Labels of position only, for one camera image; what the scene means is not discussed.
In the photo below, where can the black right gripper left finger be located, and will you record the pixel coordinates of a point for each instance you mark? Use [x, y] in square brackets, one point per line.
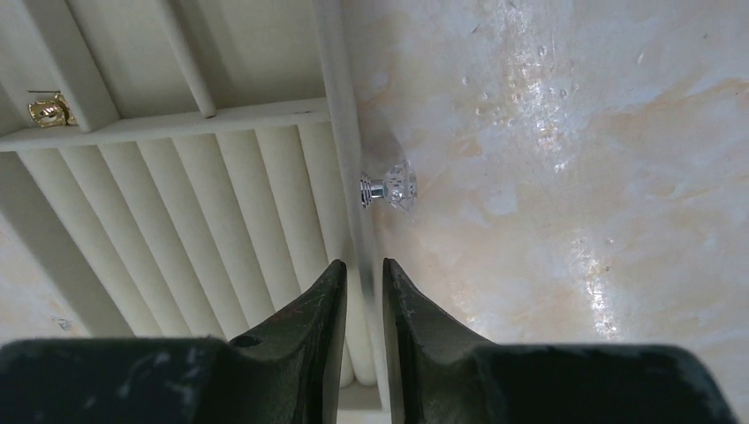
[284, 370]

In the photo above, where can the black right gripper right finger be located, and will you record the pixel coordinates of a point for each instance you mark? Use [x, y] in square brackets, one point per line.
[440, 371]

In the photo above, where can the beige ring-slot tray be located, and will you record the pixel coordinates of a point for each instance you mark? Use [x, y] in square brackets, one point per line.
[212, 177]

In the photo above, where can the crystal knob of ring tray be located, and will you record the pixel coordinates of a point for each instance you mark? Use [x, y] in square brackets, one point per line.
[398, 187]

